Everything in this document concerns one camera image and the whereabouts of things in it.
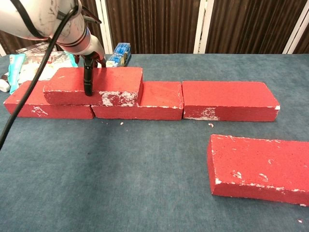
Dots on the small dark brown item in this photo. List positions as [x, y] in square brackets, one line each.
[4, 76]

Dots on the teal white snack bag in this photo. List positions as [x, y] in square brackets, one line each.
[15, 70]

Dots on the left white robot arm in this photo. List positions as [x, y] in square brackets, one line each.
[41, 17]

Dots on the small white bottle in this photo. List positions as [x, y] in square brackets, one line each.
[4, 85]

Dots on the white partition frame post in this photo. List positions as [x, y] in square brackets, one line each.
[106, 29]
[295, 33]
[2, 51]
[202, 26]

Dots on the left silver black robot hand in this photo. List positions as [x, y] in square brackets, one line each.
[95, 47]

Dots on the black red snack box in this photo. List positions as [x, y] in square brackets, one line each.
[29, 49]

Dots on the blue snack box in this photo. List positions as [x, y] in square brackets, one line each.
[119, 54]

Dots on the brown corrugated partition panel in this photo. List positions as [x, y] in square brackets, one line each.
[154, 24]
[253, 24]
[304, 44]
[9, 46]

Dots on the blue felt table cover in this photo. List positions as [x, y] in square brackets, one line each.
[120, 169]

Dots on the red brick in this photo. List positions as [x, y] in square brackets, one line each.
[113, 79]
[260, 164]
[229, 96]
[26, 99]
[159, 96]

